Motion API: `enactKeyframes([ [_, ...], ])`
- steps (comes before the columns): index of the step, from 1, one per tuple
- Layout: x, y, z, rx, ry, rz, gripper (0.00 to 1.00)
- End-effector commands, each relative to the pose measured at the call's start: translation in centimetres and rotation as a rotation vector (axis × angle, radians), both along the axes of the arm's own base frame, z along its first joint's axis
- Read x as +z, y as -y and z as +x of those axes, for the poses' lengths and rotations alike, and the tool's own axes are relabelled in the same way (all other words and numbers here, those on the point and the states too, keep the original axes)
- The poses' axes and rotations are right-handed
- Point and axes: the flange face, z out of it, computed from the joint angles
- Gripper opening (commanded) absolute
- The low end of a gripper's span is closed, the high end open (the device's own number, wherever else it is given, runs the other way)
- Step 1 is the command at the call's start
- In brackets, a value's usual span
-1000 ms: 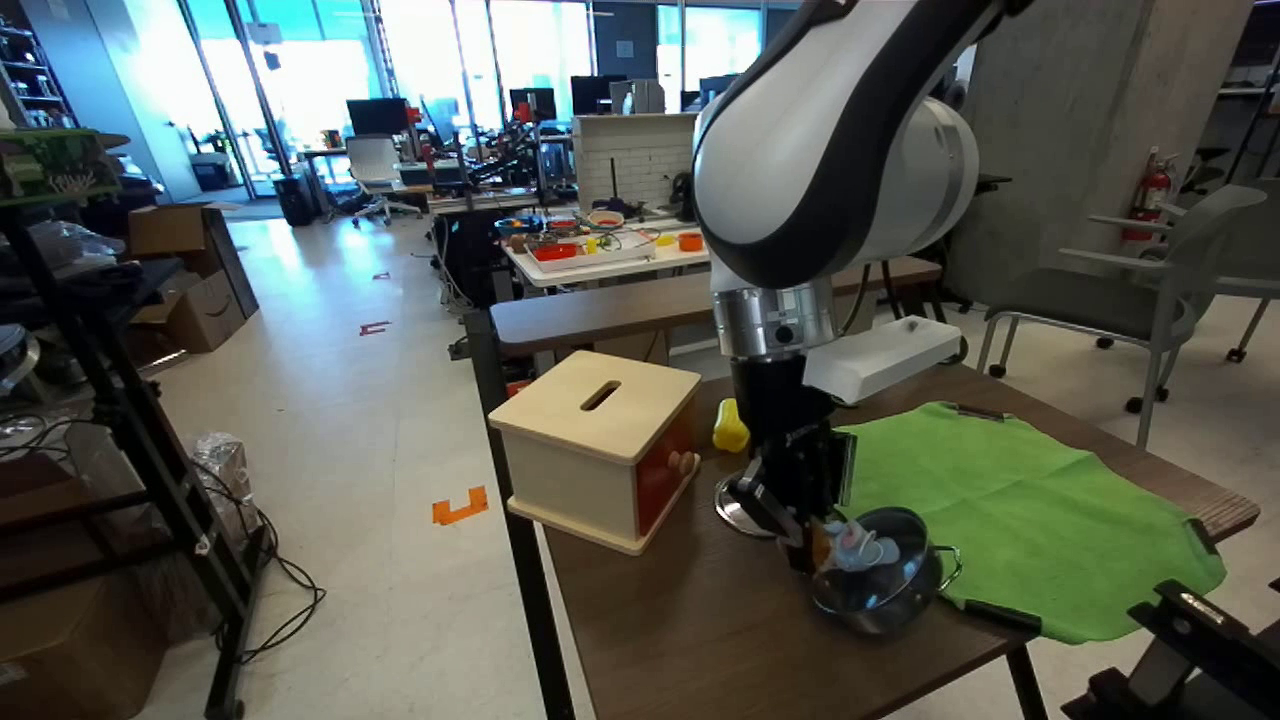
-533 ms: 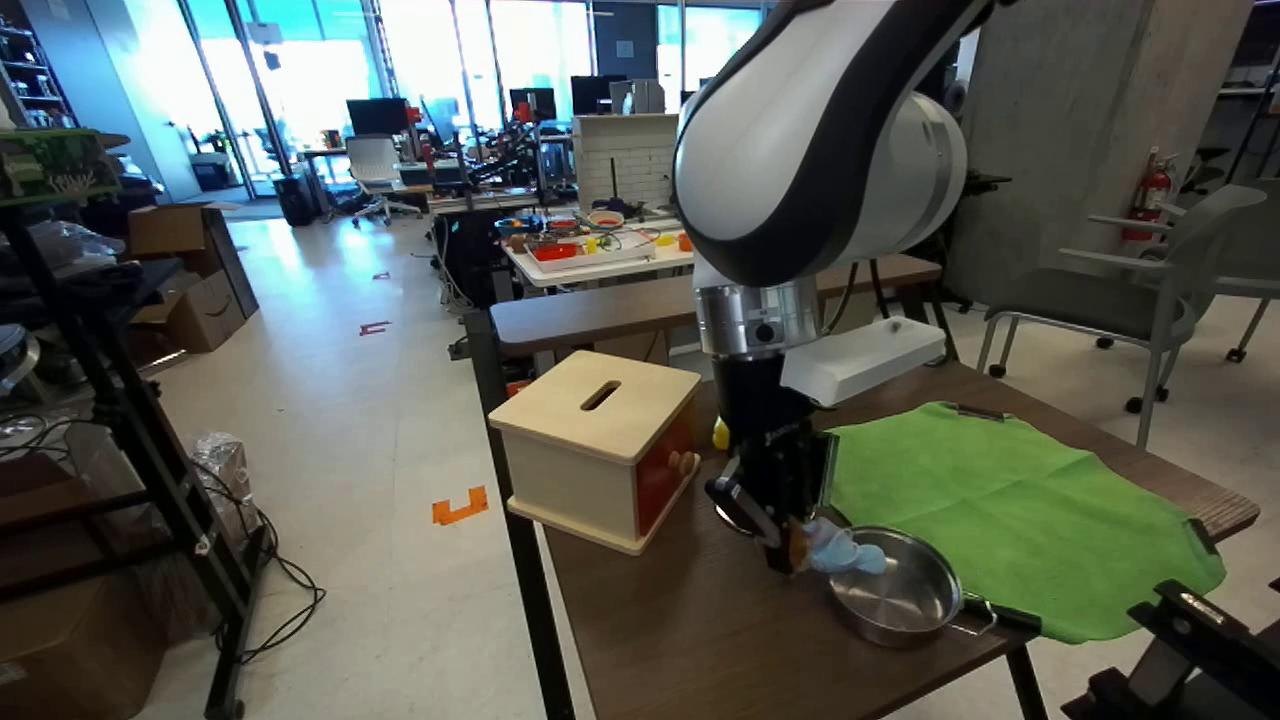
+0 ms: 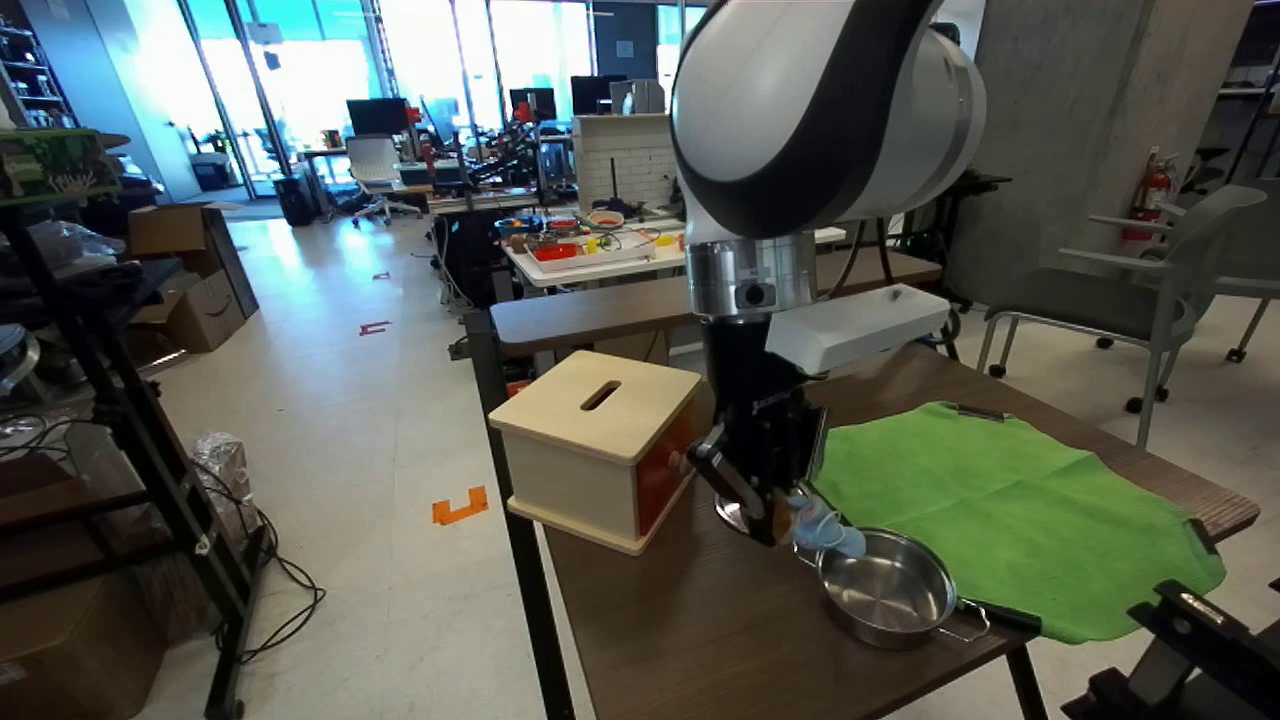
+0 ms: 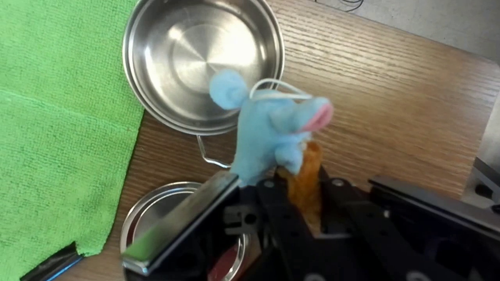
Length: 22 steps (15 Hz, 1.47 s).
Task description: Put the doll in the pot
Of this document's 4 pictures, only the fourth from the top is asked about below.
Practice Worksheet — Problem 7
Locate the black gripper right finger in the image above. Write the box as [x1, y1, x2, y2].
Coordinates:
[316, 176, 500, 281]

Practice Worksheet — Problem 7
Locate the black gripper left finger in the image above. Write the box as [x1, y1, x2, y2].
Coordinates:
[120, 169, 316, 281]

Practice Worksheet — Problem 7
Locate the blue plush mouse doll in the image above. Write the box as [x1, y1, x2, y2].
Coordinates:
[208, 68, 336, 237]

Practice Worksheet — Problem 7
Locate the black cloth clip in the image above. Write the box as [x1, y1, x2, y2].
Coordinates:
[19, 240, 86, 281]

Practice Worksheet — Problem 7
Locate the steel pot lid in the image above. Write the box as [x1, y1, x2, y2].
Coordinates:
[119, 179, 253, 281]

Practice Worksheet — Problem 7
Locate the green microfiber cloth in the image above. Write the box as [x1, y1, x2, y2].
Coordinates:
[0, 0, 147, 281]

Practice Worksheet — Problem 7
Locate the stainless steel pot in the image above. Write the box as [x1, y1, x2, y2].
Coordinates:
[120, 0, 288, 171]

